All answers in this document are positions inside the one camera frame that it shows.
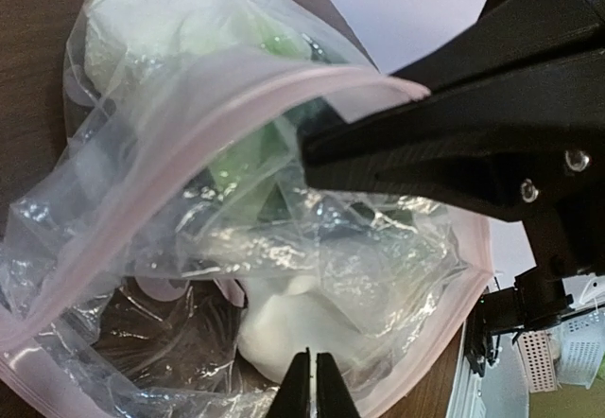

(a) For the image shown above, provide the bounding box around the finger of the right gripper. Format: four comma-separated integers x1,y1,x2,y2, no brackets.
394,0,604,93
301,83,604,221

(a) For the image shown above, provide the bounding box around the green plastic basket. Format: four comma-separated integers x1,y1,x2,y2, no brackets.
517,310,604,393

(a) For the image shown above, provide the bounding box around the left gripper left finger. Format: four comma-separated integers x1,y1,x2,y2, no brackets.
266,349,311,418

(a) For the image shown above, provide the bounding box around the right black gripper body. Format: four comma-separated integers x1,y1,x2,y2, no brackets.
486,0,605,334

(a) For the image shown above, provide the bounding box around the clear zip top bag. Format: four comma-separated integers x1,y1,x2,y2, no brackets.
1,0,493,417

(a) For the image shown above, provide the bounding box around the aluminium front rail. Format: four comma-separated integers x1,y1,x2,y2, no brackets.
445,323,529,418

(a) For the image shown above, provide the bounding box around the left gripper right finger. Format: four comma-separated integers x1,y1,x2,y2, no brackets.
316,353,360,418

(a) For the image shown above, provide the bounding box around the white fake cauliflower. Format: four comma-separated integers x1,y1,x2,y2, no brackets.
237,275,389,383

